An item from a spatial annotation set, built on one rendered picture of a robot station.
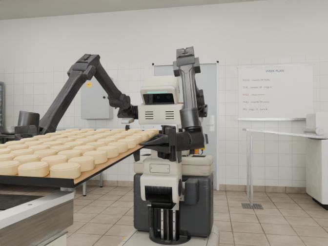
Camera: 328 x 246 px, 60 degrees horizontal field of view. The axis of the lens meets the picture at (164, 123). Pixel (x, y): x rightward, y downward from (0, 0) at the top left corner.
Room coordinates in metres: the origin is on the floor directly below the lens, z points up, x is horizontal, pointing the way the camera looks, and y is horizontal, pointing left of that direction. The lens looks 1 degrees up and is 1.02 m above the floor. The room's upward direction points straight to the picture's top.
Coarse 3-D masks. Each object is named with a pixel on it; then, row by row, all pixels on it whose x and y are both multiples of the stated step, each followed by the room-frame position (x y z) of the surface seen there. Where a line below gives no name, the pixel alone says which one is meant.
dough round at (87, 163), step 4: (84, 156) 0.57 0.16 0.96; (88, 156) 0.57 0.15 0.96; (68, 160) 0.55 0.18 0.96; (72, 160) 0.53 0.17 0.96; (76, 160) 0.53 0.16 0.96; (80, 160) 0.53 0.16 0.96; (84, 160) 0.53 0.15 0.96; (88, 160) 0.53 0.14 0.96; (92, 160) 0.54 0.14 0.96; (80, 164) 0.52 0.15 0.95; (84, 164) 0.52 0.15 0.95; (88, 164) 0.53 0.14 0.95; (92, 164) 0.54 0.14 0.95; (84, 168) 0.53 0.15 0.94; (88, 168) 0.53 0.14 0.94; (92, 168) 0.54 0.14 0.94
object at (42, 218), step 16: (64, 192) 0.52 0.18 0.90; (16, 208) 0.42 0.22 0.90; (32, 208) 0.42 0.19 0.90; (48, 208) 0.46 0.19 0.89; (64, 208) 0.50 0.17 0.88; (0, 224) 0.37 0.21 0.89; (16, 224) 0.39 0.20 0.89; (32, 224) 0.42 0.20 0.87; (48, 224) 0.46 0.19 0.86; (64, 224) 0.50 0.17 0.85; (0, 240) 0.37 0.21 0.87; (16, 240) 0.39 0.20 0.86; (32, 240) 0.42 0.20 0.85
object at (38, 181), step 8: (120, 160) 0.62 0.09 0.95; (104, 168) 0.54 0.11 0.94; (0, 176) 0.48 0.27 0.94; (8, 176) 0.47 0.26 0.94; (16, 176) 0.47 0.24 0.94; (24, 176) 0.46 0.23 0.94; (88, 176) 0.49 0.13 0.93; (24, 184) 0.46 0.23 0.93; (32, 184) 0.46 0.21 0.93; (40, 184) 0.46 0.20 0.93; (48, 184) 0.45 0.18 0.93; (56, 184) 0.45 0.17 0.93; (64, 184) 0.45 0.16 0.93; (72, 184) 0.44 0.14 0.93
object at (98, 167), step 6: (138, 144) 0.80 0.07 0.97; (132, 150) 0.72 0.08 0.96; (120, 156) 0.65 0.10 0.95; (108, 162) 0.60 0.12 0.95; (96, 168) 0.55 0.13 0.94; (18, 174) 0.52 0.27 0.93; (48, 174) 0.52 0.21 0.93; (84, 174) 0.51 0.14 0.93; (90, 174) 0.51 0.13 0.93; (78, 180) 0.47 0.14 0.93
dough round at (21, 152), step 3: (15, 150) 0.65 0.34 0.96; (18, 150) 0.65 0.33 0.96; (21, 150) 0.65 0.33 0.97; (24, 150) 0.65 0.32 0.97; (27, 150) 0.65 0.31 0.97; (30, 150) 0.65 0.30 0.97; (33, 150) 0.66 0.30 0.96; (12, 153) 0.63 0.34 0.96; (15, 153) 0.63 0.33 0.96; (18, 153) 0.63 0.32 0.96; (21, 153) 0.63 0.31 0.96; (24, 153) 0.63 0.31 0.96; (27, 153) 0.63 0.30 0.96; (30, 153) 0.64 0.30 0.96; (33, 153) 0.65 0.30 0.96
